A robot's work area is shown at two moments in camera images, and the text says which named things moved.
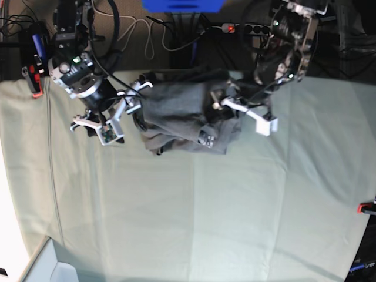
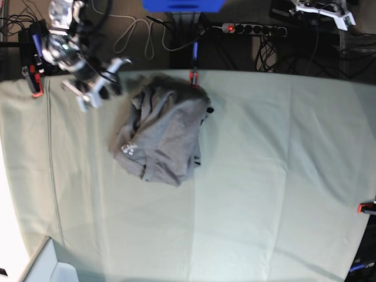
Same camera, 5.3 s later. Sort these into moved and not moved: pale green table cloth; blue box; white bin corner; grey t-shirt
Moved: grey t-shirt
Not moved: pale green table cloth; white bin corner; blue box
